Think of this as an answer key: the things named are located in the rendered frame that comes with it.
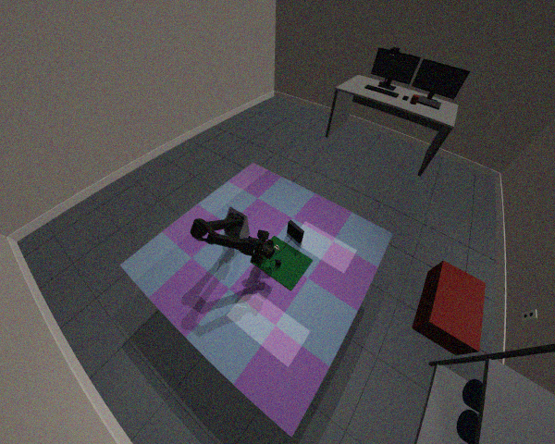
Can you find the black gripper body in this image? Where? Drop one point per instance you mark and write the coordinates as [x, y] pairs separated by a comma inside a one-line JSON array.
[[262, 235]]

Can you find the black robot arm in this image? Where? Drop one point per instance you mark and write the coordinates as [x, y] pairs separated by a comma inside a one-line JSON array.
[[246, 245]]

